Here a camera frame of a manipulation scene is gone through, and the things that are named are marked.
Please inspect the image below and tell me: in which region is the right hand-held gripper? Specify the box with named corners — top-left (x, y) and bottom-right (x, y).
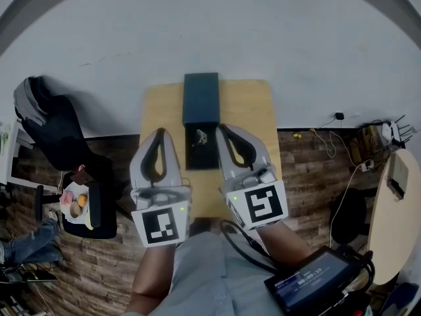
top-left (216, 124), bottom-right (290, 232)

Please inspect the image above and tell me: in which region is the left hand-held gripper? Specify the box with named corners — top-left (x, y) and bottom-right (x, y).
top-left (129, 128), bottom-right (193, 249)

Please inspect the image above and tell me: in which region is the dark blue box with lid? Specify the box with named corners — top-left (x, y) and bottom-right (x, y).
top-left (182, 72), bottom-right (221, 171)

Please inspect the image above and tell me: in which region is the person's right forearm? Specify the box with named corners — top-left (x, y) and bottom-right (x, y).
top-left (256, 222), bottom-right (313, 269)

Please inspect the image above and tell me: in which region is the person's left forearm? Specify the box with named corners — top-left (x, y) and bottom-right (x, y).
top-left (126, 244), bottom-right (177, 316)

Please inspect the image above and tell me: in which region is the brown wallet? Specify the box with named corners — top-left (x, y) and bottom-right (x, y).
top-left (70, 165), bottom-right (93, 186)

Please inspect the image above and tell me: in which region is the brown round bread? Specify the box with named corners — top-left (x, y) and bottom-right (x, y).
top-left (68, 201), bottom-right (83, 219)

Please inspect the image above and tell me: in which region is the white food plate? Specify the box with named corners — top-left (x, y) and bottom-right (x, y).
top-left (59, 181), bottom-right (90, 225)

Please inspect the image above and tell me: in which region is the person's light blue shirt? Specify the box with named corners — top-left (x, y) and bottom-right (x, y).
top-left (121, 230), bottom-right (290, 316)

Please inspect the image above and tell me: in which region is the black stool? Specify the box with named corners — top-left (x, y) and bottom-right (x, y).
top-left (328, 188), bottom-right (368, 245)

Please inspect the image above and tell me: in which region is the brown cardboard box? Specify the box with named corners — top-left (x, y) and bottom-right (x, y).
top-left (348, 125), bottom-right (385, 164)

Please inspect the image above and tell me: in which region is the black screen monitor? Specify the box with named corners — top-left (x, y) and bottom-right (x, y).
top-left (264, 245), bottom-right (376, 316)

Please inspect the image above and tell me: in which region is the grey backpack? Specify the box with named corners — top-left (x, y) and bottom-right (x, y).
top-left (13, 76), bottom-right (47, 128)

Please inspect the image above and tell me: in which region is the small white table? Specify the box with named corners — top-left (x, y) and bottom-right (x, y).
top-left (0, 118), bottom-right (36, 190)

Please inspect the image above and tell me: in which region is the white router with antennas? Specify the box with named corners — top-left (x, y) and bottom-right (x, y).
top-left (381, 114), bottom-right (414, 146)

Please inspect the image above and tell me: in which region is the flat white box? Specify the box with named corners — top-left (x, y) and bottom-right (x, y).
top-left (387, 158), bottom-right (410, 194)

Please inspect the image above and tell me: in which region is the small black device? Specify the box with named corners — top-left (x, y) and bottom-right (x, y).
top-left (389, 178), bottom-right (405, 201)

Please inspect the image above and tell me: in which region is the round beige table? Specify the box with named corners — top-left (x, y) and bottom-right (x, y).
top-left (366, 149), bottom-right (421, 286)

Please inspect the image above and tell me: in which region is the blue bag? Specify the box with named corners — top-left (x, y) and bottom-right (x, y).
top-left (378, 281), bottom-right (420, 316)

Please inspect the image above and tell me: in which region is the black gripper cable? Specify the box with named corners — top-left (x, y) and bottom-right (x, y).
top-left (219, 219), bottom-right (279, 273)

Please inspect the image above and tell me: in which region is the looped white cable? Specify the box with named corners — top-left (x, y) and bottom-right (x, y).
top-left (309, 128), bottom-right (338, 159)

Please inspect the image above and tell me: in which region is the long white cable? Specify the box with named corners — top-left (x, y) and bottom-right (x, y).
top-left (328, 165), bottom-right (362, 248)

